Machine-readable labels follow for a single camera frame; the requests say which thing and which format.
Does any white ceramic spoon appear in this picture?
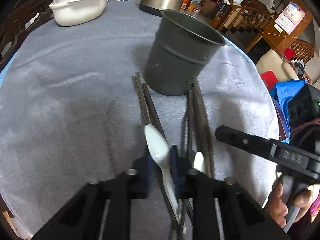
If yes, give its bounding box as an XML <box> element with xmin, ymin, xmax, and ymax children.
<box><xmin>144</xmin><ymin>124</ymin><xmax>182</xmax><ymax>226</ymax></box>
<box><xmin>193</xmin><ymin>151</ymin><xmax>205</xmax><ymax>173</ymax></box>

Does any person's right hand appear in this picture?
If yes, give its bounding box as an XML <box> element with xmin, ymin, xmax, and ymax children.
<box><xmin>264</xmin><ymin>179</ymin><xmax>313</xmax><ymax>229</ymax></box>

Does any dark wooden chopstick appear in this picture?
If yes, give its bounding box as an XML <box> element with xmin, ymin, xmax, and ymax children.
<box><xmin>142</xmin><ymin>82</ymin><xmax>166</xmax><ymax>138</ymax></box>
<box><xmin>193</xmin><ymin>79</ymin><xmax>214</xmax><ymax>178</ymax></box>
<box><xmin>135</xmin><ymin>72</ymin><xmax>151</xmax><ymax>125</ymax></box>

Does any blue plastic bag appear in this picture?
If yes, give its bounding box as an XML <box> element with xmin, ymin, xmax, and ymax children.
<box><xmin>269</xmin><ymin>80</ymin><xmax>308</xmax><ymax>144</ymax></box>

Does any beige chair with red cushion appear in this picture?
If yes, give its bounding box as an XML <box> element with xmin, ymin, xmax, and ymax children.
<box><xmin>255</xmin><ymin>49</ymin><xmax>299</xmax><ymax>90</ymax></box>

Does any grey table cloth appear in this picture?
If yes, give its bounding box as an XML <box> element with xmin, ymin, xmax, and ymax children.
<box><xmin>1</xmin><ymin>1</ymin><xmax>278</xmax><ymax>239</ymax></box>

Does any dark grey plastic cup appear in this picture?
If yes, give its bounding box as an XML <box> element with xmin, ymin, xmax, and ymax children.
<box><xmin>143</xmin><ymin>10</ymin><xmax>226</xmax><ymax>96</ymax></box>

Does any wooden staircase railing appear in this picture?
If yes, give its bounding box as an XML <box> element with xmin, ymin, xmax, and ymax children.
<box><xmin>217</xmin><ymin>0</ymin><xmax>276</xmax><ymax>34</ymax></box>

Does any white oval ceramic dish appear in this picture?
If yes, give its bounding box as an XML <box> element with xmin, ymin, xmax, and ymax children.
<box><xmin>49</xmin><ymin>0</ymin><xmax>108</xmax><ymax>27</ymax></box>

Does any dark wooden chair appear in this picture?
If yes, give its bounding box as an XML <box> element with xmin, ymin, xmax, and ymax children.
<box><xmin>1</xmin><ymin>0</ymin><xmax>53</xmax><ymax>70</ymax></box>

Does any wall calendar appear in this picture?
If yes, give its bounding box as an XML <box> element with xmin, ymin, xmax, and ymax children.
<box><xmin>274</xmin><ymin>2</ymin><xmax>305</xmax><ymax>35</ymax></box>

